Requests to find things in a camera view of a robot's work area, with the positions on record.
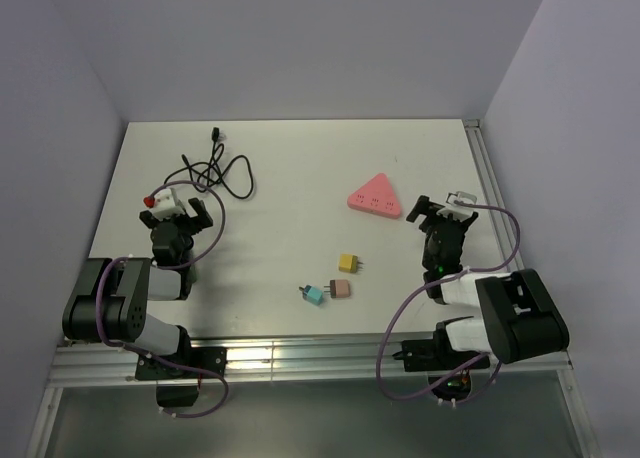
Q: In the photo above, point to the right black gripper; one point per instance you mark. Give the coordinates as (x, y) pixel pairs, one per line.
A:
(428, 208)

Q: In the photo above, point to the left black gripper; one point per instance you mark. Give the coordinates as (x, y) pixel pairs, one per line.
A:
(204, 220)

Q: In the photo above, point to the yellow plug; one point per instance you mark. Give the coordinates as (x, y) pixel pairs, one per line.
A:
(349, 263)

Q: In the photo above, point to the blue plug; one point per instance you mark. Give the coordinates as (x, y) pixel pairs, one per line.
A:
(312, 295)

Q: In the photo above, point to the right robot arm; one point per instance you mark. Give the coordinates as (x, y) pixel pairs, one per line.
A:
(516, 318)

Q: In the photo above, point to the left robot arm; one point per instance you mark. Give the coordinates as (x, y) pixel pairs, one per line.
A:
(109, 303)

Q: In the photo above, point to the pink plug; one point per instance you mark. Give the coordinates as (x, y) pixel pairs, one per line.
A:
(338, 288)

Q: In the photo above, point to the pink triangular power strip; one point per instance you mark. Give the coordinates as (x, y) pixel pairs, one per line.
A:
(376, 197)

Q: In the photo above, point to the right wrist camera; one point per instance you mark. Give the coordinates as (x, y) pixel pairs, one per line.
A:
(459, 203)

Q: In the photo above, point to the aluminium right rail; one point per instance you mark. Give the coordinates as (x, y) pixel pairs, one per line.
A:
(502, 225)

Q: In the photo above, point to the aluminium rail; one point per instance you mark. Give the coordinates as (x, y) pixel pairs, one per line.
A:
(331, 357)
(502, 225)

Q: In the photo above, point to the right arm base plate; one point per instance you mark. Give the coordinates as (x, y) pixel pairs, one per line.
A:
(431, 355)

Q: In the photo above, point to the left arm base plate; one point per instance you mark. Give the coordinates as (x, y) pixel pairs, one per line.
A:
(199, 362)

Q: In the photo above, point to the aluminium front rail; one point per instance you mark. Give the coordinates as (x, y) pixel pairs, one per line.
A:
(331, 357)

